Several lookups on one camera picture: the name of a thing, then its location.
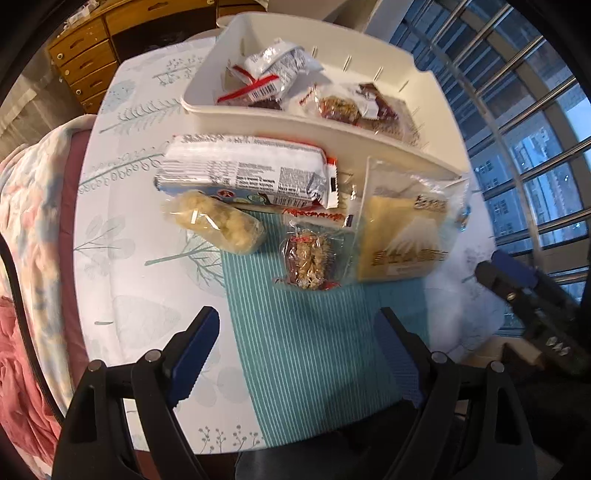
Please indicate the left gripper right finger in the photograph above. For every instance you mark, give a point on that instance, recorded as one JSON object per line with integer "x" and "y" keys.
{"x": 430, "y": 381}

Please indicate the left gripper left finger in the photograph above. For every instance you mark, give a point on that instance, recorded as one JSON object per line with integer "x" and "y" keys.
{"x": 162, "y": 378}

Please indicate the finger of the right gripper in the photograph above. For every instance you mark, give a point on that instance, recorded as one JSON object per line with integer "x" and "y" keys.
{"x": 517, "y": 269}
{"x": 502, "y": 286}

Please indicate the Fuji cake clear bag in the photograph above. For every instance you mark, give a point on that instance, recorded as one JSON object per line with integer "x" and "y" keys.
{"x": 407, "y": 225}

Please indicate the puffed rice roll packet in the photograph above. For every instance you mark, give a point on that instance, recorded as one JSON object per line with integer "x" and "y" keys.
{"x": 218, "y": 223}

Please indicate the nut date clear packet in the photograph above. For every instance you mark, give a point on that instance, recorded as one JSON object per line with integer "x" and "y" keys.
{"x": 315, "y": 257}

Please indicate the brown chocolate snack packet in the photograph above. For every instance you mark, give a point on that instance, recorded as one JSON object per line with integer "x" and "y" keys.
{"x": 388, "y": 116}

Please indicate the long white biscuit packet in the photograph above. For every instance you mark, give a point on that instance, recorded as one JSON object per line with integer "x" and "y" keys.
{"x": 249, "y": 170}

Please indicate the white plastic storage bin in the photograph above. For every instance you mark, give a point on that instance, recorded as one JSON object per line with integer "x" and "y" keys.
{"x": 347, "y": 57}

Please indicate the red white wafer packet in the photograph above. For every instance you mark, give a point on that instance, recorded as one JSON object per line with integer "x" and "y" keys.
{"x": 268, "y": 76}

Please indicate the blue popcorn snack packet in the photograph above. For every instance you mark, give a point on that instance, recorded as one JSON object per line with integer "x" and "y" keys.
{"x": 463, "y": 218}

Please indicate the white floral tablecloth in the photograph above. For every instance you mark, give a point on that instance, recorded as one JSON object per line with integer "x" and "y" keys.
{"x": 140, "y": 278}

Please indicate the teal ribbed placemat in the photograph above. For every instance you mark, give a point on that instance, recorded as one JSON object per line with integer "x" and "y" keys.
{"x": 311, "y": 359}

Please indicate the metal window railing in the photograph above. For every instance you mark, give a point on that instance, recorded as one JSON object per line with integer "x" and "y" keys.
{"x": 525, "y": 121}

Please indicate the pink floral blanket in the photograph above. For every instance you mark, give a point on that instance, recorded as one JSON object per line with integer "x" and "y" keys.
{"x": 38, "y": 199}

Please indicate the wooden desk with drawers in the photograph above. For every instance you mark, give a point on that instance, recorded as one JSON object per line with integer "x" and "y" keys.
{"x": 87, "y": 53}

